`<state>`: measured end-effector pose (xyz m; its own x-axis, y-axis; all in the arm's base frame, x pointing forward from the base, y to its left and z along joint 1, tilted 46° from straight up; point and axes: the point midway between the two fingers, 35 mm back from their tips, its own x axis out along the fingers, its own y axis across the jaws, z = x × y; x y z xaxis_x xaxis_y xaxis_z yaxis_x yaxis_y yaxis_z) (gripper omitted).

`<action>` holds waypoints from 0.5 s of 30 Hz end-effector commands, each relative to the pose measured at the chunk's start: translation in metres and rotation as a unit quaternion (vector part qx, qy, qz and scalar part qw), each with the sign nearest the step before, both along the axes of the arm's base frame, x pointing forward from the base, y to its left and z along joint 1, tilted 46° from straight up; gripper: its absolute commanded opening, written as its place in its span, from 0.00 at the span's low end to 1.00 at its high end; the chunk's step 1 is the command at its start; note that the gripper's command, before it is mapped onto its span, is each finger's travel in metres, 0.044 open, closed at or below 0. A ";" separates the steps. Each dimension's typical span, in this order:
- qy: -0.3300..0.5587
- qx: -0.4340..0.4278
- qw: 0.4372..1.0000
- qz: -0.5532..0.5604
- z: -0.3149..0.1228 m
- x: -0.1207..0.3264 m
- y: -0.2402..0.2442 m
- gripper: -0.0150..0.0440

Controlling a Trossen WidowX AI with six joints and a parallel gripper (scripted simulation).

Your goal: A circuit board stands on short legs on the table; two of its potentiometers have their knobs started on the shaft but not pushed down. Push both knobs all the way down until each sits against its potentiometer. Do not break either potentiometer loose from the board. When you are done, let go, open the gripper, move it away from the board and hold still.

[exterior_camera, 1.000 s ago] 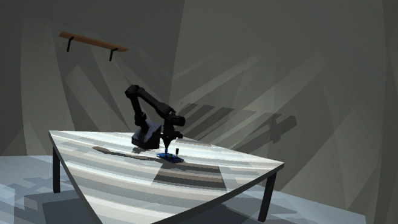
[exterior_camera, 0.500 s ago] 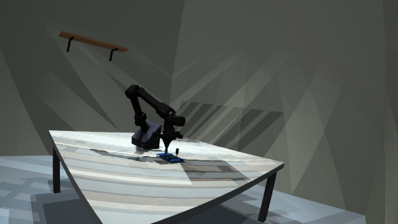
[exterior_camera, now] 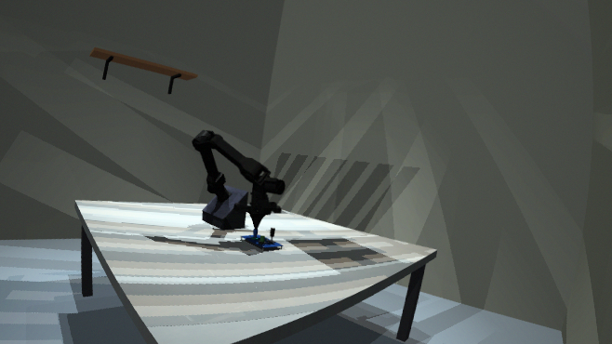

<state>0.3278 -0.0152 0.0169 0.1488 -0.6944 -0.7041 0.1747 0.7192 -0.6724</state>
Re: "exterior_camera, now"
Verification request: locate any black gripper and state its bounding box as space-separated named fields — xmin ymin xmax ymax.
xmin=233 ymin=190 xmax=281 ymax=230

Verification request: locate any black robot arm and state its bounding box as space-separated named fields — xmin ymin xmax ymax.
xmin=192 ymin=130 xmax=285 ymax=215

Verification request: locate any blue circuit board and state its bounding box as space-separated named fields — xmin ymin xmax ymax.
xmin=241 ymin=228 xmax=283 ymax=251

